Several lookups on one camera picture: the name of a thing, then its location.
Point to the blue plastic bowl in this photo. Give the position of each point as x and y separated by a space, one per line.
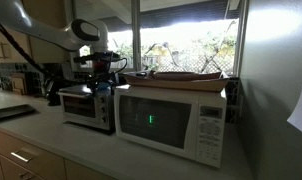
104 88

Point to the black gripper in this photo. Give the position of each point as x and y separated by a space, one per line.
102 73

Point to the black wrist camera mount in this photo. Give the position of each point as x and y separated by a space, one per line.
97 57

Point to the silver toaster oven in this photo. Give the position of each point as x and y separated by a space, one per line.
86 106

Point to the white microwave oven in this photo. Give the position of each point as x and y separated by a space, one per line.
164 126

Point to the window with white frame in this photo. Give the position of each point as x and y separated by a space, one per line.
136 33

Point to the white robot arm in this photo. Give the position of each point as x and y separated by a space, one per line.
41 30

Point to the wooden serving tray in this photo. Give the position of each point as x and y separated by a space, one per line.
191 84

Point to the black flat tray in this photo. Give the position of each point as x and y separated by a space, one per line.
11 111

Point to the black coffee maker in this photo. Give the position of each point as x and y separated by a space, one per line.
53 91

